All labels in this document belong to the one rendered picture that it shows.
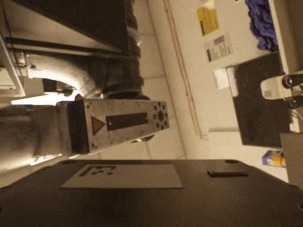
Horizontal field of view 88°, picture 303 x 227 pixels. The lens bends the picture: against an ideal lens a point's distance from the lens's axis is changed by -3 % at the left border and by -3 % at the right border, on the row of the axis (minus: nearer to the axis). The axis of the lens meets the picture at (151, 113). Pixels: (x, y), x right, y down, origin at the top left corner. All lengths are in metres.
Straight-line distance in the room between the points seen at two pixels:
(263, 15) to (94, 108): 1.33
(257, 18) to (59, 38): 1.27
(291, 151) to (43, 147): 1.11
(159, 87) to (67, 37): 2.05
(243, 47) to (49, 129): 1.71
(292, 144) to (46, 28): 1.12
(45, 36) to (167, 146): 2.13
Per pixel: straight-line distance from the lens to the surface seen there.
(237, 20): 1.85
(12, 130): 0.27
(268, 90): 0.99
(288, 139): 1.13
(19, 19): 0.28
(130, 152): 2.00
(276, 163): 1.56
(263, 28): 1.39
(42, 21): 0.28
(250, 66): 1.50
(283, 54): 1.31
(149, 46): 2.42
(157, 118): 0.39
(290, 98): 0.71
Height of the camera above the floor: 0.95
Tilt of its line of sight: 55 degrees up
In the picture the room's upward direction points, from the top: 99 degrees counter-clockwise
